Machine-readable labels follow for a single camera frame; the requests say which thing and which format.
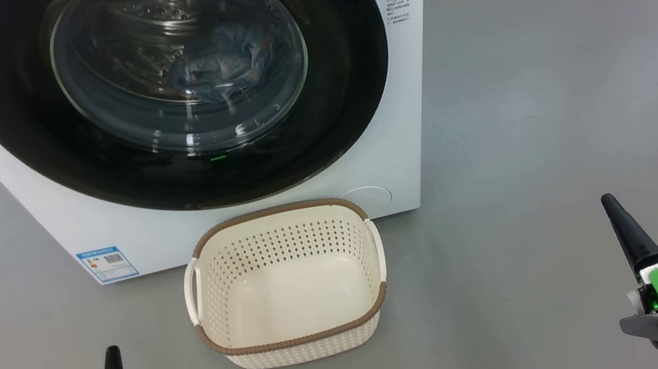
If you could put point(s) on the blue cartoon print garment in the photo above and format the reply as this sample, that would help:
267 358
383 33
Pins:
221 62

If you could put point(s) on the black round glass washer door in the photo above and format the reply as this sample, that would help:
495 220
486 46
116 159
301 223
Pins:
28 141

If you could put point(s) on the cream perforated laundry basket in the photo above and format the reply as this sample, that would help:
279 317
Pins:
294 297

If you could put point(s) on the white front-load washing machine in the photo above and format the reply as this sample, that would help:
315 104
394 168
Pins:
414 96

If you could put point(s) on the blue energy label sticker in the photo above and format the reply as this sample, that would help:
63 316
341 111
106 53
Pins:
107 265

